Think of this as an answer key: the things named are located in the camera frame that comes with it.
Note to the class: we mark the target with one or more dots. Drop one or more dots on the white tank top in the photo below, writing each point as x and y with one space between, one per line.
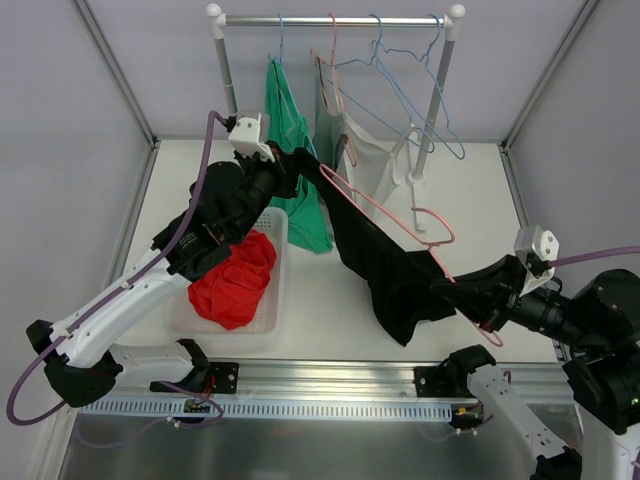
369 165

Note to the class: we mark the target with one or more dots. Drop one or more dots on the black tank top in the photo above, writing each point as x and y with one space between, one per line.
399 281

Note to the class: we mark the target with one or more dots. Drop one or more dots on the red tank top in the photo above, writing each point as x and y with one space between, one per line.
230 293

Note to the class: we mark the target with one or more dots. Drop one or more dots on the aluminium frame right post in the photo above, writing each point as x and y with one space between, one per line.
578 23

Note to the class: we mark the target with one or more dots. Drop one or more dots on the blue hanger under green top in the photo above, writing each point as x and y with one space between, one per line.
288 126

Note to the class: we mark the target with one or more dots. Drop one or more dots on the pink hanger under grey top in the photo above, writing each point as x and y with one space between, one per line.
350 156

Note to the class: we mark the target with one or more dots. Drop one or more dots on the aluminium frame left post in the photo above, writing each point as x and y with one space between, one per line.
105 51

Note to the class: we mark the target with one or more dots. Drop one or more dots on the pink hanger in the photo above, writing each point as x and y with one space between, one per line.
347 190
350 156

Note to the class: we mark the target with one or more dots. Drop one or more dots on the white plastic basket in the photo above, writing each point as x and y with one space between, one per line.
183 322

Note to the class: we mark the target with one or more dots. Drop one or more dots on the green tank top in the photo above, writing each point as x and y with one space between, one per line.
307 225

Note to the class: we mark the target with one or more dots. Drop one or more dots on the blue hanger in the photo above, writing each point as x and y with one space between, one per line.
288 126
376 114
448 28

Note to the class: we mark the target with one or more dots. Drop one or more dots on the white slotted cable duct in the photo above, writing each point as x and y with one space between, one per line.
233 408

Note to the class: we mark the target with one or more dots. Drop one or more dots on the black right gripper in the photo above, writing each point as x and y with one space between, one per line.
501 293

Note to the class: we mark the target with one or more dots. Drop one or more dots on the grey tank top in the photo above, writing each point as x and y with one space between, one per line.
330 139

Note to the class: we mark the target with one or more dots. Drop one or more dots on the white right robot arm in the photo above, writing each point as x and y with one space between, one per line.
600 327

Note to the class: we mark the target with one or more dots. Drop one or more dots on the blue hanger under white top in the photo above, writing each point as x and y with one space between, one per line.
376 114

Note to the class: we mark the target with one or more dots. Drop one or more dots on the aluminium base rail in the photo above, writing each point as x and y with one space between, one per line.
358 381

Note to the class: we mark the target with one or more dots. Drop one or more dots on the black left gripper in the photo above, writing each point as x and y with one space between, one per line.
280 170

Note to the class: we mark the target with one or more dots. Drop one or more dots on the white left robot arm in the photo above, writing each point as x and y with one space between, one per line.
83 358

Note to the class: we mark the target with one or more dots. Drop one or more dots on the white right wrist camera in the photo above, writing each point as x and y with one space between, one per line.
536 248

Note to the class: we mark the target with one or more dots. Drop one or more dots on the aluminium frame post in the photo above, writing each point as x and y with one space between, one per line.
578 23
105 51

